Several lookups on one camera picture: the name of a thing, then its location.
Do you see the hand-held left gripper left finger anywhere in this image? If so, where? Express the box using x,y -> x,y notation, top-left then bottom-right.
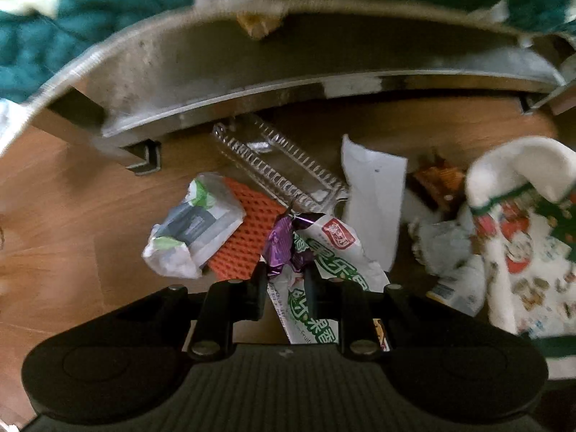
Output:
107,265 -> 270,361

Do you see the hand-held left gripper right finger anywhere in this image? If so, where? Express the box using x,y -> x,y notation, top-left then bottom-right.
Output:
306,265 -> 455,357

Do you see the white green snack wrapper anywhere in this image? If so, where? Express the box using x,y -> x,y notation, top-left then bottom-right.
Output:
265,213 -> 392,347

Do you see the purple foil candy wrapper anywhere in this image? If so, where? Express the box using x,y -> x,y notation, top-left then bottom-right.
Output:
262,211 -> 325,280

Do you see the orange snack wrapper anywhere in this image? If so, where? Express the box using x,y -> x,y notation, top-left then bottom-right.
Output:
411,162 -> 466,212

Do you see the orange foam net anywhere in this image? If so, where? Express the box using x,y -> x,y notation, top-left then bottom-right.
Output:
204,176 -> 289,280

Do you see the small orange packet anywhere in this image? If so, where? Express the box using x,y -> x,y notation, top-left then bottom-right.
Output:
373,317 -> 391,352

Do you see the white green crumpled packet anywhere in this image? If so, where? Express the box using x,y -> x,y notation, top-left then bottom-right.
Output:
141,172 -> 246,280

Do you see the white paper sheet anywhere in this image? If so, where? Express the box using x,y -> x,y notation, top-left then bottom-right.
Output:
339,134 -> 409,271

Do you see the small white yellow packet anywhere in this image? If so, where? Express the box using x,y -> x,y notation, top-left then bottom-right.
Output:
425,261 -> 487,318

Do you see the clear ribbed plastic tray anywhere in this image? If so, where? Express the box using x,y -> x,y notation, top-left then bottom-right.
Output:
211,114 -> 349,210

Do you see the white printed cloth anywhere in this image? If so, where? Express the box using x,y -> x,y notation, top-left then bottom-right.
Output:
463,135 -> 576,361

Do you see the metal tray bin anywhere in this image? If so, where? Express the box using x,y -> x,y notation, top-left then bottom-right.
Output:
0,0 -> 576,176

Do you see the orange peel scrap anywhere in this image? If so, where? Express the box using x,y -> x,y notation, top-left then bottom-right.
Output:
236,11 -> 286,39

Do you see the teal blanket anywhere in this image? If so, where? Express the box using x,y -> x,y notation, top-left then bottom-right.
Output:
0,0 -> 576,104

